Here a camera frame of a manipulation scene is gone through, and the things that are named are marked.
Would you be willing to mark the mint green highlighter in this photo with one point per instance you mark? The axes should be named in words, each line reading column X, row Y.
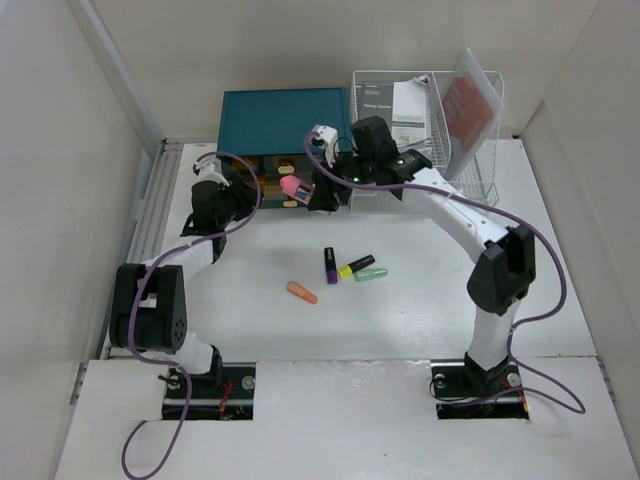
column 369, row 274

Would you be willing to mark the black yellow highlighter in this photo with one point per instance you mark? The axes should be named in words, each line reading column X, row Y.
column 355, row 266

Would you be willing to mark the clear zip pouch red card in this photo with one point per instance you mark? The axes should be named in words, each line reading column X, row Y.
column 472, row 107

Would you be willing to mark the teal drawer organizer box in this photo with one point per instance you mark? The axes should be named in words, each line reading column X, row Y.
column 267, row 128

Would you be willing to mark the black purple highlighter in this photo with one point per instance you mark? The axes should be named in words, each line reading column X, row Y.
column 330, row 266

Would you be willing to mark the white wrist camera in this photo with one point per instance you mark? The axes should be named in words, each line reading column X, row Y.
column 209, row 168
column 327, row 139

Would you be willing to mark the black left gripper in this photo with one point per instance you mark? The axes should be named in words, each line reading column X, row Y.
column 247, row 199

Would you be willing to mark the grey setup guide booklet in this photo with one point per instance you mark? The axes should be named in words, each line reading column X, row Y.
column 401, row 100

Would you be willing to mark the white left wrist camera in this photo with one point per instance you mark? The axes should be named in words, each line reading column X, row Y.
column 209, row 168

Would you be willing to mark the pink multicolour pen bundle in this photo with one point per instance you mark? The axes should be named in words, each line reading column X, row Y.
column 295, row 188

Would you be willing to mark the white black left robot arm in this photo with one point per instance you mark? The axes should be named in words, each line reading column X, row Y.
column 149, row 311

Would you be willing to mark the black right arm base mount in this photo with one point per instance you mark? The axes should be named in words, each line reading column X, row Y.
column 462, row 392

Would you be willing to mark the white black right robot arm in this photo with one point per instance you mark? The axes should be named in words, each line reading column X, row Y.
column 503, row 257

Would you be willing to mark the orange highlighter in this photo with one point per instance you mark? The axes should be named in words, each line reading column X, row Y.
column 301, row 292

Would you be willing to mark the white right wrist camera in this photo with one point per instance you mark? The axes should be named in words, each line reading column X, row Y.
column 327, row 139

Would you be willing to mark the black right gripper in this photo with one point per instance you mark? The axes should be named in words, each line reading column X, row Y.
column 323, row 197

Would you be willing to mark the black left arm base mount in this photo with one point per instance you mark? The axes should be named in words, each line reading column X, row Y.
column 229, row 397

